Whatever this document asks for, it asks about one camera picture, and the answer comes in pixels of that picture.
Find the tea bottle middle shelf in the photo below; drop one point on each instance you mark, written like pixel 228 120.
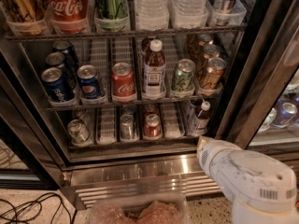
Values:
pixel 154 69

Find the large coca-cola can top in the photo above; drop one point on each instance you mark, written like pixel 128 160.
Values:
pixel 68 15

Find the green can shelf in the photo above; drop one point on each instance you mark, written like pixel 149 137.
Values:
pixel 183 75
pixel 112 14

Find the clear plastic bin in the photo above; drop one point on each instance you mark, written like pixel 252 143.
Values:
pixel 158 208

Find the middle left dark can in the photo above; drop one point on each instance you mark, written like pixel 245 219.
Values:
pixel 58 60

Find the water bottle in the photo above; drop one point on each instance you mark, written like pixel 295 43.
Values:
pixel 188 14
pixel 151 15

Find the green can top shelf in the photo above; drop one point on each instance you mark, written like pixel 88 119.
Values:
pixel 112 14

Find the redbull can behind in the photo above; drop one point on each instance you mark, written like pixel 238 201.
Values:
pixel 128 110

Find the green can middle shelf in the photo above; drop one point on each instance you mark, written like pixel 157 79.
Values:
pixel 183 75

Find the fridge glass door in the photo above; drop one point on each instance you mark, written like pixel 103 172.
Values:
pixel 270 67

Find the rear gold can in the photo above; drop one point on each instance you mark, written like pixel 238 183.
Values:
pixel 195 42

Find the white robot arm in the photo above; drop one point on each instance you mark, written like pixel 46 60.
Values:
pixel 262 190

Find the can behind glass door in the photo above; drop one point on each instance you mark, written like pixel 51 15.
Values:
pixel 286 111

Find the middle gold can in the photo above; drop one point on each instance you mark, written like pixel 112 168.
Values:
pixel 207 52

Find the red coke can behind bottom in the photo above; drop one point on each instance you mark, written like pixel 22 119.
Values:
pixel 150 109

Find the silver can bottom left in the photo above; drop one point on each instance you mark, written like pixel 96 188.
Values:
pixel 78 131

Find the left water bottle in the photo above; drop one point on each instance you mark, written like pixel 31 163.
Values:
pixel 151 15

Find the pepsi can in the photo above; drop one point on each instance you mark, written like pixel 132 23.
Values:
pixel 89 82
pixel 56 85

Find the red coke can middle shelf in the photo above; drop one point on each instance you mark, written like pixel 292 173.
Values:
pixel 123 80

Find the rear left dark can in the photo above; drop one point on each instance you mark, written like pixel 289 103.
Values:
pixel 69 52

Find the right water bottle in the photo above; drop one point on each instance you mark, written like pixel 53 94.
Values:
pixel 188 14

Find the tea bottle shelf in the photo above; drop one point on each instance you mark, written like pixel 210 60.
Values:
pixel 199 119
pixel 154 69

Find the front left pepsi can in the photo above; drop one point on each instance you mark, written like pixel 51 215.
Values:
pixel 56 85

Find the dark can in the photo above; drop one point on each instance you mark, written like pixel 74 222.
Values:
pixel 69 52
pixel 58 60

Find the silver redbull can front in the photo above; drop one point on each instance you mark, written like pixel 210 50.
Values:
pixel 127 127

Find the front gold can middle shelf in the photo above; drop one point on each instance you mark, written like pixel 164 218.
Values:
pixel 213 73

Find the gold can shelf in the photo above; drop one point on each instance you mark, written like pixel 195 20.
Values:
pixel 25 16
pixel 213 73

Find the tea bottle bottom shelf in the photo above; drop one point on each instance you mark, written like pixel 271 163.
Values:
pixel 199 119

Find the red coke can bottom shelf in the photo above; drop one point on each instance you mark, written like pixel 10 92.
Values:
pixel 152 126

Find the red coke can shelf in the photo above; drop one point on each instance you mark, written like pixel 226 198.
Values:
pixel 123 80
pixel 152 126

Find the gold can top shelf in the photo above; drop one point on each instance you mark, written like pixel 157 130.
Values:
pixel 25 16

